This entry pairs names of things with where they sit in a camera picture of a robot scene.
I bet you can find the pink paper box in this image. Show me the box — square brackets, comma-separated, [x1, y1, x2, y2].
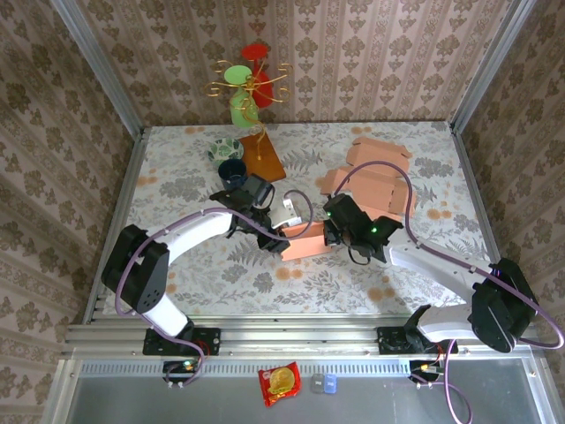
[315, 165, 418, 218]
[345, 136, 413, 170]
[280, 220, 336, 262]

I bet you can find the dark blue mug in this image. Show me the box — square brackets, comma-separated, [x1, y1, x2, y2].
[217, 158, 253, 193]

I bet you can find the green patterned bowl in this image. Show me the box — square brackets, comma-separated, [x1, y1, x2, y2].
[207, 137, 245, 163]

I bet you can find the floral table mat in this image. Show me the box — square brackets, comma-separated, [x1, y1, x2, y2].
[103, 122, 507, 315]

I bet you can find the green plastic cup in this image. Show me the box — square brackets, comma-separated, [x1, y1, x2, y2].
[223, 64, 260, 129]

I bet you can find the aluminium mounting beam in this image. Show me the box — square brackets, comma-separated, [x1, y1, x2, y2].
[61, 321, 553, 360]

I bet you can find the red plastic cup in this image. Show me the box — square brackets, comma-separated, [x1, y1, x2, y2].
[240, 42, 272, 109]

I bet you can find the slotted metal strip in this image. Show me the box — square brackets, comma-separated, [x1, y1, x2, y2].
[78, 360, 414, 377]

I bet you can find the red snack packet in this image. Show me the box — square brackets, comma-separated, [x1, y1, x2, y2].
[258, 360, 302, 408]

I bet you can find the small black controller board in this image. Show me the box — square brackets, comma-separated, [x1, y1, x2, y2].
[162, 360, 202, 383]
[409, 360, 447, 383]

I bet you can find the gold wire mug tree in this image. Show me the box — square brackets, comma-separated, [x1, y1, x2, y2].
[204, 59, 295, 186]

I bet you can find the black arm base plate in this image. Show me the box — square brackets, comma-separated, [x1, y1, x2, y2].
[142, 327, 222, 357]
[376, 325, 459, 356]

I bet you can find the aluminium side rail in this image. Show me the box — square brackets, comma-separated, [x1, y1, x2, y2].
[448, 122, 523, 323]
[81, 127, 147, 328]

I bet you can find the aluminium frame post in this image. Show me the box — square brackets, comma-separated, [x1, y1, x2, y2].
[49, 0, 146, 136]
[448, 0, 539, 133]

